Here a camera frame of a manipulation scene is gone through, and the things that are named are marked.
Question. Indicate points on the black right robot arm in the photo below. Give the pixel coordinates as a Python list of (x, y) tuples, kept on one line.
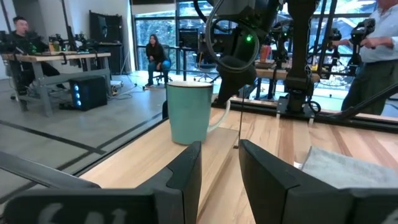
[(300, 46)]

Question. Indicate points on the green cup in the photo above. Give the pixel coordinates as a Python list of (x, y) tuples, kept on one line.
[(57, 46)]

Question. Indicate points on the black camera rig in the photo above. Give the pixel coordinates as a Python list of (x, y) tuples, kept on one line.
[(360, 34)]

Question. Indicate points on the red cup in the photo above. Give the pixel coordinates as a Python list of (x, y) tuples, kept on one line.
[(265, 53)]

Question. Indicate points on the person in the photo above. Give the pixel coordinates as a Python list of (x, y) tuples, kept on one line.
[(157, 53), (25, 40), (379, 40)]

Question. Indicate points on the wooden background work table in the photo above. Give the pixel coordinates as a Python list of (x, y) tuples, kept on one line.
[(62, 57)]

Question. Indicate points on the black cabinet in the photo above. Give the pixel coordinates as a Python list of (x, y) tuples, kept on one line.
[(105, 28)]

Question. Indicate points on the folded grey cloth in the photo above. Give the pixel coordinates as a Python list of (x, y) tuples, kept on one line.
[(342, 168)]

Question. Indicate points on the office chair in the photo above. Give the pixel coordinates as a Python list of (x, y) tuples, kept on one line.
[(168, 49)]

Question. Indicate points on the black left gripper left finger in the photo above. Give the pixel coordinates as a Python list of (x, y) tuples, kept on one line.
[(183, 186)]

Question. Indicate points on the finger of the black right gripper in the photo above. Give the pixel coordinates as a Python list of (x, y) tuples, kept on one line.
[(236, 77)]

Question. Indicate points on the wooden background station table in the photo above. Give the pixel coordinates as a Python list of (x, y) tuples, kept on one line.
[(270, 73)]

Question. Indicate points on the black metal table frame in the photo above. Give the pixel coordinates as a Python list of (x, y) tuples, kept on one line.
[(357, 119)]

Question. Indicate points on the tall pale teal mug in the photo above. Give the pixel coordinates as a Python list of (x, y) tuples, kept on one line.
[(189, 115)]

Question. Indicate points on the orange cup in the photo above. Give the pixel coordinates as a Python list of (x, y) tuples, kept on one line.
[(51, 46)]

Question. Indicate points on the background black robot arm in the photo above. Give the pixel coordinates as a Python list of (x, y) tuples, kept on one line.
[(81, 40)]

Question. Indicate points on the black computer tower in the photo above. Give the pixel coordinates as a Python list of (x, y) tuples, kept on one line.
[(88, 93)]

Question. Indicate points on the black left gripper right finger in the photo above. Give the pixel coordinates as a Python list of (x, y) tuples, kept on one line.
[(270, 193)]

